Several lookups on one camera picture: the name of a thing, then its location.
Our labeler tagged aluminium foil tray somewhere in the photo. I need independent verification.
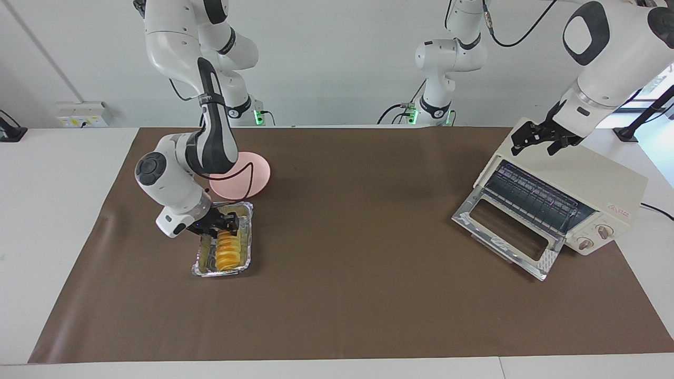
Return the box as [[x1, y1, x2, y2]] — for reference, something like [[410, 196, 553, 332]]
[[191, 201, 254, 278]]

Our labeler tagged golden sliced bread loaf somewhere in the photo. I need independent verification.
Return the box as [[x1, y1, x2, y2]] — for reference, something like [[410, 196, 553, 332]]
[[214, 221, 244, 271]]

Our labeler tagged cream toaster oven body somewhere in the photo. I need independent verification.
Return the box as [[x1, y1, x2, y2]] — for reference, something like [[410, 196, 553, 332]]
[[473, 117, 649, 257]]

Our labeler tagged glass oven door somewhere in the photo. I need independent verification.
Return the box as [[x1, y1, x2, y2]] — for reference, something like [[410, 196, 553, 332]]
[[451, 188, 567, 282]]

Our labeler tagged pink round plate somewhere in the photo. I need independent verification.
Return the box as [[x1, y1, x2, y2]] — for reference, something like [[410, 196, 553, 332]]
[[207, 152, 272, 201]]

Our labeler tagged window with greenery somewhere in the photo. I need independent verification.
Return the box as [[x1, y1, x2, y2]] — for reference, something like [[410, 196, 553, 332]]
[[620, 62, 674, 102]]

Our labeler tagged brown table mat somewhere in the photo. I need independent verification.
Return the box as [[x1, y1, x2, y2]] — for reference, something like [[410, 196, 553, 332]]
[[28, 126, 674, 364]]

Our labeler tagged black table clamp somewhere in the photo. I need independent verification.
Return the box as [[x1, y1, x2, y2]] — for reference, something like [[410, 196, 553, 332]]
[[0, 109, 28, 143]]

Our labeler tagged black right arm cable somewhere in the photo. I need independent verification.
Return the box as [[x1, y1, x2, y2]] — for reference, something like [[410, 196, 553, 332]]
[[167, 78, 254, 184]]

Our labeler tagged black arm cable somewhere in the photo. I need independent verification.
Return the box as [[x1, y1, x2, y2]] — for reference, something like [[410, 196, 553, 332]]
[[445, 0, 560, 49], [167, 78, 254, 184]]

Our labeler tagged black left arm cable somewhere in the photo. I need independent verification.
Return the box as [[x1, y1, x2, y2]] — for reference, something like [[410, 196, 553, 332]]
[[445, 0, 560, 49]]

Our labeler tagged black oven power cable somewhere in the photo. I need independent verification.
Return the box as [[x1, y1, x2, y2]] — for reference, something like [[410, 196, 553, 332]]
[[639, 202, 674, 222]]

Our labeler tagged black base cable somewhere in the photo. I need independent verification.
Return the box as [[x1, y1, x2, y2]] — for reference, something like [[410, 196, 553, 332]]
[[376, 81, 428, 126]]

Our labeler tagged white wall power outlet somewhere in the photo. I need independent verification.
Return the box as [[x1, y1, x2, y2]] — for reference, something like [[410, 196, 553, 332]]
[[56, 101, 109, 128]]

